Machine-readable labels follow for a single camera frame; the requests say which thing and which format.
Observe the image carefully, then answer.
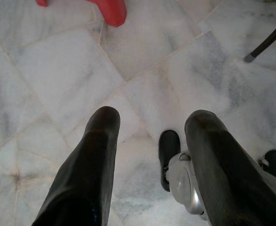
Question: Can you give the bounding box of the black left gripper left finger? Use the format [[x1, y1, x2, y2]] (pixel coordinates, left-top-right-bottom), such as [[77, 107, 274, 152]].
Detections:
[[32, 105, 121, 226]]

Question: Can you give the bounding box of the black robot left foot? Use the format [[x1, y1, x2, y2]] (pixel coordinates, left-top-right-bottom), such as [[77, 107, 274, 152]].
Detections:
[[158, 129, 181, 192]]

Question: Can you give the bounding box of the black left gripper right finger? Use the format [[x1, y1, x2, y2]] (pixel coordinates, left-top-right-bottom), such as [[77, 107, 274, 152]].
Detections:
[[184, 109, 276, 226]]

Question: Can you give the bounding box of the dark brown chair leg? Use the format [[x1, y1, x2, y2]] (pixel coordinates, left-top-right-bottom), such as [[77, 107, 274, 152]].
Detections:
[[244, 14, 276, 63]]

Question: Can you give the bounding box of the red plastic stool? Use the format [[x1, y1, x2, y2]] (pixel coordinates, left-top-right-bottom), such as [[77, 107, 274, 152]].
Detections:
[[36, 0, 128, 26]]

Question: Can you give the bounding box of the silver robot right leg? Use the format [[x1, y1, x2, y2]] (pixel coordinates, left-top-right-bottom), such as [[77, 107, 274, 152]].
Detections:
[[257, 164, 276, 201]]

